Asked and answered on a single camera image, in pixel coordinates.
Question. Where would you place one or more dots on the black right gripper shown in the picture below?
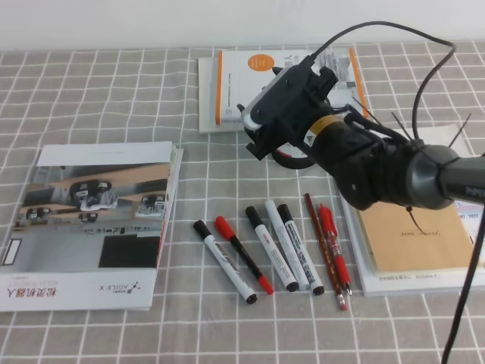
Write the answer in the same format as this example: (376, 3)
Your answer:
(302, 105)

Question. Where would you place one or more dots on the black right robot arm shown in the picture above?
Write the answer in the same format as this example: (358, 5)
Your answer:
(369, 163)

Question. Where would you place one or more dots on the black mesh pen holder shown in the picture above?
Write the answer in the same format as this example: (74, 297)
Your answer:
(291, 161)

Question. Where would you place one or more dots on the red gel pen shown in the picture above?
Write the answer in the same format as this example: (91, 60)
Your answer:
(331, 234)

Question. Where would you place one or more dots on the white orange ROS book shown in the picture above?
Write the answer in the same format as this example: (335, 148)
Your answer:
(341, 61)

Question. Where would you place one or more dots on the white booklet under ROS book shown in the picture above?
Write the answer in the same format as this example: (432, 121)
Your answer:
(206, 98)

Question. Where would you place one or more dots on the all white marker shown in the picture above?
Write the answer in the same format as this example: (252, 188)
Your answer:
(286, 243)

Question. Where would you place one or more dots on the red black double-ended marker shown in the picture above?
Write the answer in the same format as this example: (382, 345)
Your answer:
(227, 232)

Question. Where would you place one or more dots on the black cap whiteboard marker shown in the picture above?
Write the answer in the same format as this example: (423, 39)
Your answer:
(232, 272)

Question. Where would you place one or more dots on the grey label marker black cap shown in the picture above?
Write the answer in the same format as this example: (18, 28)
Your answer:
(307, 264)

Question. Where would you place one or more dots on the white marker black cap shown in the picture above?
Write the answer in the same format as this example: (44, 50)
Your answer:
(270, 247)

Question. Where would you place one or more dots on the tan kraft notebook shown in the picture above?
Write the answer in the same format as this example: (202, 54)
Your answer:
(398, 241)

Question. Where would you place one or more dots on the red pencil with eraser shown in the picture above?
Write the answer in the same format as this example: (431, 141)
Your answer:
(325, 254)

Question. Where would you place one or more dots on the large white catalogue book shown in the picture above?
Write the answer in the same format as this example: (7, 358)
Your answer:
(419, 282)

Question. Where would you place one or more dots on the robot brochure magazine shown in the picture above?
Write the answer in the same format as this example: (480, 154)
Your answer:
(91, 227)

